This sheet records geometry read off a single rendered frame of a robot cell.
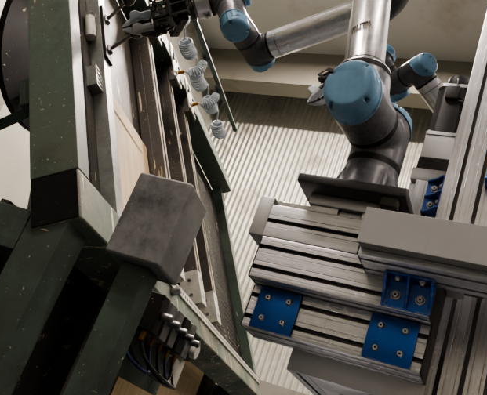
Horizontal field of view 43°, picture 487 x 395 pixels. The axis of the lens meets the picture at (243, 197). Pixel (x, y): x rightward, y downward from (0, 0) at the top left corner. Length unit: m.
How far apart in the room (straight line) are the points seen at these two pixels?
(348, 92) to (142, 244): 0.50
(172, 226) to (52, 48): 0.59
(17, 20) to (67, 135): 1.45
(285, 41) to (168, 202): 0.67
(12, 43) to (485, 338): 2.15
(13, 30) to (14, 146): 1.71
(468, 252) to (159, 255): 0.55
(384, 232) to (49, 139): 0.74
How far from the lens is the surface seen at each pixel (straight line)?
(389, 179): 1.31
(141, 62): 2.40
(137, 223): 1.23
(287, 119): 6.08
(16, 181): 4.44
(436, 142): 1.64
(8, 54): 2.78
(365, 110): 1.24
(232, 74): 5.91
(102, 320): 1.22
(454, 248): 1.07
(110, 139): 1.68
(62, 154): 1.38
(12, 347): 1.27
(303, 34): 1.70
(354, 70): 1.27
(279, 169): 5.78
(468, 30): 5.16
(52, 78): 1.52
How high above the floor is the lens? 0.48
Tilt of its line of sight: 22 degrees up
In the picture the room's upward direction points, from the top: 21 degrees clockwise
